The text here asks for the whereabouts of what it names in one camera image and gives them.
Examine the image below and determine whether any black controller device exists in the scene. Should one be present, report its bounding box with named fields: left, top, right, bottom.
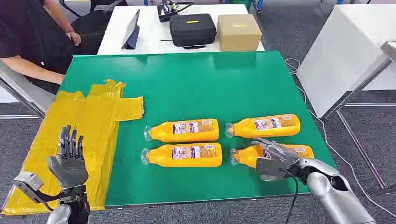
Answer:
left=156, top=0, right=195, bottom=23

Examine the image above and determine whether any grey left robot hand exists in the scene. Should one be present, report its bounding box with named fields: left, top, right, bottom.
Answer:
left=46, top=125, right=89, bottom=189

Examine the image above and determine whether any black carrying case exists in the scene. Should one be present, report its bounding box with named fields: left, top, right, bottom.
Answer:
left=169, top=13, right=218, bottom=50

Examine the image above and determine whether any orange drink bottle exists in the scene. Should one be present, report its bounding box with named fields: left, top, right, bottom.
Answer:
left=225, top=114, right=301, bottom=139
left=141, top=142, right=223, bottom=168
left=144, top=119, right=219, bottom=143
left=230, top=144, right=315, bottom=169

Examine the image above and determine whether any person's hand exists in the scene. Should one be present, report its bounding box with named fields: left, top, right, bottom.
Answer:
left=66, top=31, right=82, bottom=47

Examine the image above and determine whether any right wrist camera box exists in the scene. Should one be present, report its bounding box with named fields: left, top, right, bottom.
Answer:
left=255, top=156, right=292, bottom=182

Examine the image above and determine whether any person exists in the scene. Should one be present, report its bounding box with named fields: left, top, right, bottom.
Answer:
left=0, top=0, right=82, bottom=95

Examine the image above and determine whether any white floor cable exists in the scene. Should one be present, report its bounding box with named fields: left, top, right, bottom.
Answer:
left=284, top=57, right=396, bottom=217

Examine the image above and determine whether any dark tablet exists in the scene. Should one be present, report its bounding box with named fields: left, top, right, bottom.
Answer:
left=121, top=9, right=141, bottom=50

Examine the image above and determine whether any green table mat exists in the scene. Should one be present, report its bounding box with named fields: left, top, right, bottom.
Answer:
left=58, top=50, right=338, bottom=208

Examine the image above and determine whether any large white table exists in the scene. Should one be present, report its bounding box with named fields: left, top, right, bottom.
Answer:
left=296, top=3, right=396, bottom=119

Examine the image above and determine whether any black camera cable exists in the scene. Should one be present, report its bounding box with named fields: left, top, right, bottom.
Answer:
left=279, top=168, right=300, bottom=224

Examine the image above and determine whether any yellow plastic sheet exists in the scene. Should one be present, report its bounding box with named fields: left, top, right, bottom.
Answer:
left=1, top=78, right=145, bottom=217

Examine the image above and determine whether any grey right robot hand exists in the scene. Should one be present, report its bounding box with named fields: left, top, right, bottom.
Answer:
left=251, top=138, right=300, bottom=166

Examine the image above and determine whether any grey metal bench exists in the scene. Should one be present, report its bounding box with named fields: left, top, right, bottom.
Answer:
left=0, top=60, right=57, bottom=120

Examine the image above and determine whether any brown cardboard box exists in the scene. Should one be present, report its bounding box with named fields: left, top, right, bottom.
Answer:
left=216, top=14, right=263, bottom=52

